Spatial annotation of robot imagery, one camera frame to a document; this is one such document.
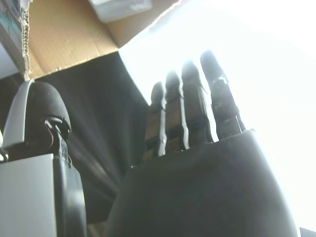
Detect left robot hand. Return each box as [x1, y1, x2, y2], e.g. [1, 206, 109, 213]
[0, 49, 297, 237]

